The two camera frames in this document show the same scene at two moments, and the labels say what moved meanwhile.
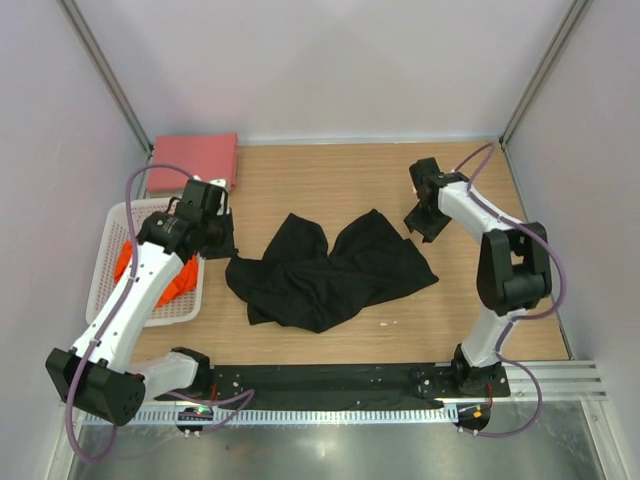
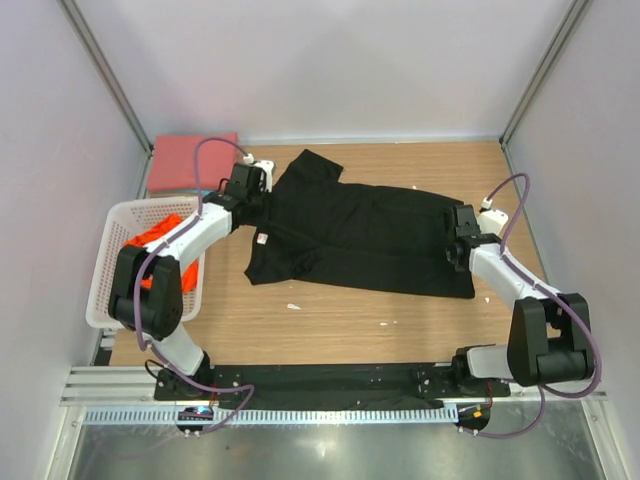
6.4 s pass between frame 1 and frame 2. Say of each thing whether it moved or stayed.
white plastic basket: stayed
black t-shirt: moved
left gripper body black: moved
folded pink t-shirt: stayed
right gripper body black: moved
